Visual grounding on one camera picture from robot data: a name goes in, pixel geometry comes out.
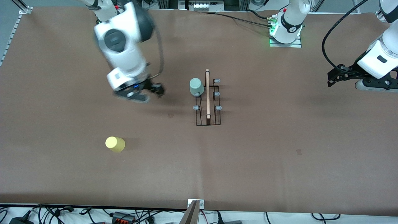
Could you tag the pale green plastic cup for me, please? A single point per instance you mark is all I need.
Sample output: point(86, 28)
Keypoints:
point(196, 86)

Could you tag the aluminium frame rail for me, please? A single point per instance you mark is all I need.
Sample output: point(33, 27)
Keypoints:
point(14, 29)
point(380, 14)

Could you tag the brown table cover sheet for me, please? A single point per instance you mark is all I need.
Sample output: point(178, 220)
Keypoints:
point(217, 161)

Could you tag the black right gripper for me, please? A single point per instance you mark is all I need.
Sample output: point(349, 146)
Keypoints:
point(150, 85)

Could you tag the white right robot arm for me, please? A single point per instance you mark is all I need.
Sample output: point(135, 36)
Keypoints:
point(124, 56)

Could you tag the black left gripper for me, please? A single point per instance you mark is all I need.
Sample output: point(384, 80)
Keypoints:
point(350, 72)

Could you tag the black orange connector block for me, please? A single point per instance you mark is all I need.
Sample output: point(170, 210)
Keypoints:
point(122, 216)

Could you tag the yellow plastic cup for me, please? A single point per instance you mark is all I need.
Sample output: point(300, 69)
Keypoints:
point(115, 144)

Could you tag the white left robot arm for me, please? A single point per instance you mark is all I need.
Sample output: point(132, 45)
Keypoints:
point(381, 56)

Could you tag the white power strip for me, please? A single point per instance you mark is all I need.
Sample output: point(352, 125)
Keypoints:
point(202, 5)

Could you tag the black power adapter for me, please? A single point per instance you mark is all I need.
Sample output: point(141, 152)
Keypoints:
point(20, 221)

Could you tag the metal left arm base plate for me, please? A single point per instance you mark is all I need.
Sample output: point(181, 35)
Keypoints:
point(295, 45)

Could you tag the metal post with bracket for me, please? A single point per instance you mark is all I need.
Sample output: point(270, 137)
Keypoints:
point(191, 214)

